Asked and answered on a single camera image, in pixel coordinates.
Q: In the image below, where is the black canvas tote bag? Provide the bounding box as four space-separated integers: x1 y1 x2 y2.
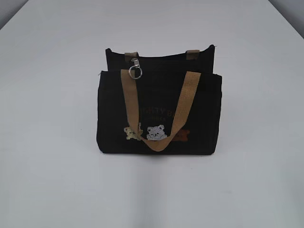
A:
96 45 222 155

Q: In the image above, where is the silver key ring clasp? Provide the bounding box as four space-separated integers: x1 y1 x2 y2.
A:
128 58 143 80

